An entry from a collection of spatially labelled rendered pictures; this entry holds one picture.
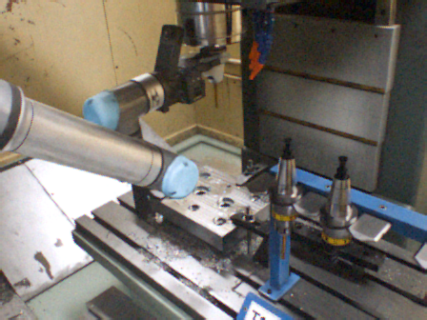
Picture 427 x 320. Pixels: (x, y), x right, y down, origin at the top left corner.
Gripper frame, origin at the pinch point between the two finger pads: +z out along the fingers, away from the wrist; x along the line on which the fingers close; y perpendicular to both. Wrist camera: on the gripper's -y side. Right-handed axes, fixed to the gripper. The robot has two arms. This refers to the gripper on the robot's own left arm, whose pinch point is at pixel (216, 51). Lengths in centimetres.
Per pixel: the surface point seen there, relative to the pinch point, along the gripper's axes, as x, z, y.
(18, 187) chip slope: -92, -24, 59
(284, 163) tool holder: 29.6, -17.2, 11.6
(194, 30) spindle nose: 2.2, -8.3, -7.3
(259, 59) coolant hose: 16.3, -5.2, -2.1
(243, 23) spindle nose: 7.8, 1.0, -7.1
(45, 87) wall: -100, 3, 28
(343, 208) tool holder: 41.7, -18.1, 16.0
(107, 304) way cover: -20, -35, 67
